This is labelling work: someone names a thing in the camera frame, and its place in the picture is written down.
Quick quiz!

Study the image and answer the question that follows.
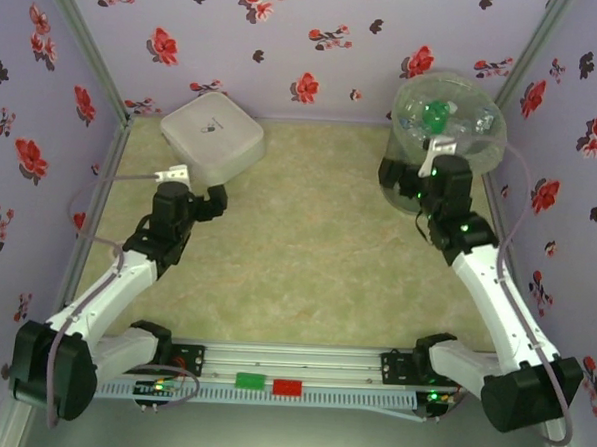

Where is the bin with green liner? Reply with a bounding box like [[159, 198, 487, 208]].
[[376, 67, 512, 223]]

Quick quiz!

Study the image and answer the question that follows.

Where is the aluminium mounting rail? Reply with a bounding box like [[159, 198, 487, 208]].
[[89, 331, 566, 399]]

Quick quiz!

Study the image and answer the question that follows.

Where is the red plastic block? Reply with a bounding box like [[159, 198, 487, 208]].
[[271, 378, 305, 398]]

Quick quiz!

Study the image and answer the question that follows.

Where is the controller circuit board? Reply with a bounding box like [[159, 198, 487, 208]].
[[131, 377, 181, 414], [414, 388, 459, 424]]

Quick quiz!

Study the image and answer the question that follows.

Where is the green bottle orange cap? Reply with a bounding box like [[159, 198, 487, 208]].
[[420, 100, 451, 135]]

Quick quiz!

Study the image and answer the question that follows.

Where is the grey looped base cable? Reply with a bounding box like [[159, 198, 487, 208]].
[[128, 358, 201, 410]]

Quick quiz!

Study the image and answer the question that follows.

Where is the green plastic block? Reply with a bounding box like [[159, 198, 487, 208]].
[[234, 371, 267, 389]]

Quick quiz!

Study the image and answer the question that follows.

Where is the white slotted cable duct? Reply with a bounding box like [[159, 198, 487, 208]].
[[93, 375, 417, 416]]

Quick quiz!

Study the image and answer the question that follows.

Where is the aluminium table side rail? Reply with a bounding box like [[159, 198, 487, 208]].
[[473, 171, 550, 355], [56, 115, 134, 315]]

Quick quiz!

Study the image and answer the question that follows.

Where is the white square plastic container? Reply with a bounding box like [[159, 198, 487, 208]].
[[156, 88, 270, 189]]

